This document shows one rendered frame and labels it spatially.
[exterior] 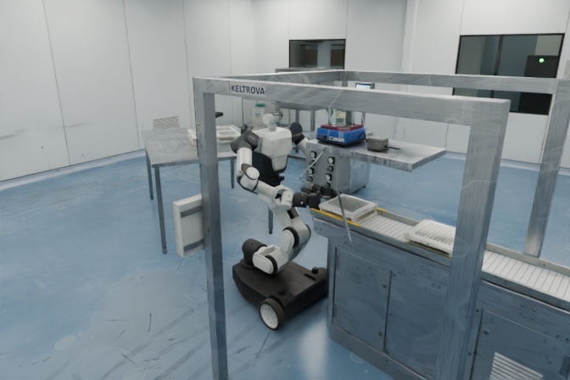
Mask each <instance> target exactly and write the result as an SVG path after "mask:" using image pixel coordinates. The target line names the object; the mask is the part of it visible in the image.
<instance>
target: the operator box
mask: <svg viewBox="0 0 570 380"><path fill-rule="evenodd" d="M173 211H174V221H175V231H176V250H177V254H178V255H180V256H181V257H183V258H185V257H187V256H189V255H191V254H194V253H197V252H198V251H200V250H203V249H204V227H203V213H202V199H201V194H199V195H195V196H192V197H190V198H185V199H182V200H179V201H176V202H173Z"/></svg>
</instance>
